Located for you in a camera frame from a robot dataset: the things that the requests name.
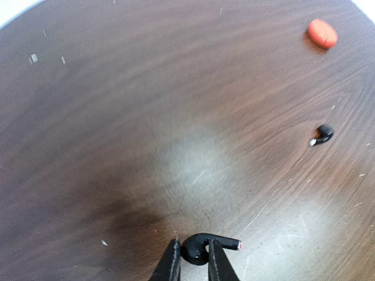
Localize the black earbud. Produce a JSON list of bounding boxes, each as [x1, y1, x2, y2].
[[181, 233, 242, 266], [309, 124, 334, 147]]

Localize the red earbud charging case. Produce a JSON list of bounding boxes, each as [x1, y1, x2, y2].
[[307, 19, 338, 49]]

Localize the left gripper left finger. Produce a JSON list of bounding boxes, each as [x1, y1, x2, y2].
[[149, 239, 181, 281]]

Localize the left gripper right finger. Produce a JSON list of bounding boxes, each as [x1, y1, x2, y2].
[[208, 239, 241, 281]]

